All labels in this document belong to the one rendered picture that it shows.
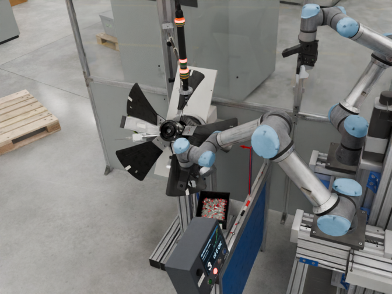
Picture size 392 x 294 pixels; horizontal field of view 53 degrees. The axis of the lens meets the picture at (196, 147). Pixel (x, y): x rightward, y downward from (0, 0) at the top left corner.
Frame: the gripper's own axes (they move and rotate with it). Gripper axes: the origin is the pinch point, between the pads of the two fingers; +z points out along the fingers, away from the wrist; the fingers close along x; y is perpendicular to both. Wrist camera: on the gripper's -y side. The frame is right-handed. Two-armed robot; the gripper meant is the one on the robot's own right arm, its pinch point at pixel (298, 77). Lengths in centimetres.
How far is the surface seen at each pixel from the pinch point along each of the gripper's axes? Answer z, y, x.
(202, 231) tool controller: 23, -14, -90
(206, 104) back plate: 28, -53, 5
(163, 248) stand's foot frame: 141, -81, -23
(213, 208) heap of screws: 63, -31, -41
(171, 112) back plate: 34, -75, -1
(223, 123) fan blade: 24.8, -34.4, -15.7
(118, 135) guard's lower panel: 101, -158, 46
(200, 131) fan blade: 26, -44, -24
